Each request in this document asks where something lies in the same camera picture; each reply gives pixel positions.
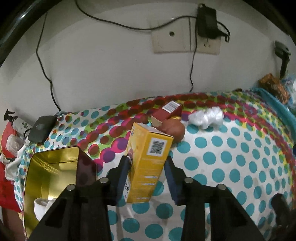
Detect white wall socket plate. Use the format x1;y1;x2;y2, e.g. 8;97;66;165
151;17;221;55

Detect black television cable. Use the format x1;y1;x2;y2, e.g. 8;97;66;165
36;13;62;112

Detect blue cloth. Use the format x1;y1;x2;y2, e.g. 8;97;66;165
252;87;296;121

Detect black adapter cable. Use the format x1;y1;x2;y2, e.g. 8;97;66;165
189;45;197;93

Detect white sock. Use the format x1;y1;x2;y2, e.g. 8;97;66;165
33;197;57;220

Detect brown snack packet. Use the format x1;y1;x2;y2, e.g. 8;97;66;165
258;73;290;103

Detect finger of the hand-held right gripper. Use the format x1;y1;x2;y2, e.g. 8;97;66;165
270;193;296;234

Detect clear plastic bag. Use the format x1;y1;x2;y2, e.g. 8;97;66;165
281;72;296;109

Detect black handheld scanner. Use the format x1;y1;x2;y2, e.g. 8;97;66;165
274;40;291;79

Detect yellow box with square code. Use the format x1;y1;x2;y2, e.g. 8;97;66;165
126;122;174;204

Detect black power adapter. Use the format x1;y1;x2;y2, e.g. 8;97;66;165
195;3;219;40

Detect brown round object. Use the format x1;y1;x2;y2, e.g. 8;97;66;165
159;117;186;142

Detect crumpled white plastic wad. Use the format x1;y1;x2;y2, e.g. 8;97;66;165
188;107;224;129

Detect gold tin box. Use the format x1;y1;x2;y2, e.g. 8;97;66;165
23;146;97;239

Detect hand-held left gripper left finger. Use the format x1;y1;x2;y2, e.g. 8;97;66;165
28;155;133;241

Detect polka-dot bedsheet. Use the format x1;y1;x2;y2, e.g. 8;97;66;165
14;91;296;241

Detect flat black device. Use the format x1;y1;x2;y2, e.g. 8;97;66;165
28;116;57;143

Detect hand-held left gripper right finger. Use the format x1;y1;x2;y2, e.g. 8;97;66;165
163;156;266;241

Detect spray bottle with black trigger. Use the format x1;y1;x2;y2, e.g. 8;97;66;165
4;109;33;137

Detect red box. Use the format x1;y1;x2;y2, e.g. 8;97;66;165
150;101;183;127

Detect red bag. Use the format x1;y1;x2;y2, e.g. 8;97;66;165
0;160;22;212

